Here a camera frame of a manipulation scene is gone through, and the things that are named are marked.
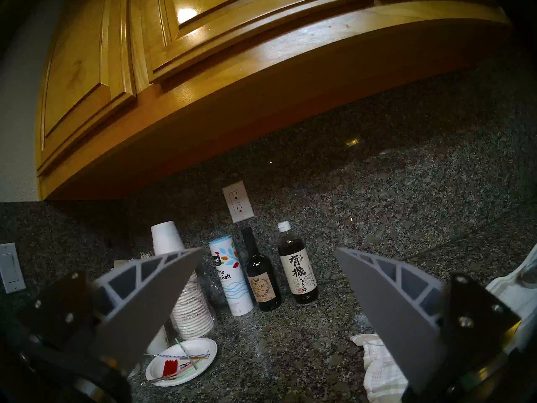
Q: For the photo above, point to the wooden wall cabinet door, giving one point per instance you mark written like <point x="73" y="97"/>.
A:
<point x="251" y="11"/>
<point x="84" y="70"/>

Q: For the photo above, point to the red plastic piece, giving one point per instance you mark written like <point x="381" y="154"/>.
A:
<point x="170" y="367"/>

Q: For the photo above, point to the gray left gripper left finger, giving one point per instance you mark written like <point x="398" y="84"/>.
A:
<point x="142" y="305"/>

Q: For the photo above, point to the small white paper plate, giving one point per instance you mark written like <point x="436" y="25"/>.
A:
<point x="201" y="349"/>

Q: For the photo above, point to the striped birthday candle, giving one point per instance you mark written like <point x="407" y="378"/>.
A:
<point x="184" y="357"/>

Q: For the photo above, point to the gray left gripper right finger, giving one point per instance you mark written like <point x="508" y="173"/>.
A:
<point x="398" y="314"/>

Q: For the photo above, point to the white beige striped towel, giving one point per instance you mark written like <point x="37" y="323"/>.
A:
<point x="377" y="364"/>

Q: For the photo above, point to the white wall outlet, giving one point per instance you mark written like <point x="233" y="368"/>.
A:
<point x="238" y="201"/>

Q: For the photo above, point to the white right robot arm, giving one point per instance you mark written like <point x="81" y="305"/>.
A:
<point x="509" y="289"/>

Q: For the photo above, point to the dark oil bottle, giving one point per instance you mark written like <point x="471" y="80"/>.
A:
<point x="262" y="276"/>

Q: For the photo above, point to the white sea salt canister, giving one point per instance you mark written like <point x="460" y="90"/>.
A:
<point x="230" y="276"/>

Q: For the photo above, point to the wooden wall cabinet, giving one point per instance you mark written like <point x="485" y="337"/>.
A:
<point x="251" y="91"/>

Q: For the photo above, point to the white light switch plate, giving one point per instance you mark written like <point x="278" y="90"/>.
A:
<point x="10" y="268"/>

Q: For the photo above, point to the stack of white paper cups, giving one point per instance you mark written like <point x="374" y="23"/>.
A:
<point x="165" y="238"/>

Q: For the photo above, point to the soy sauce bottle white cap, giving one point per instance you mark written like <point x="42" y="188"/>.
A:
<point x="298" y="268"/>

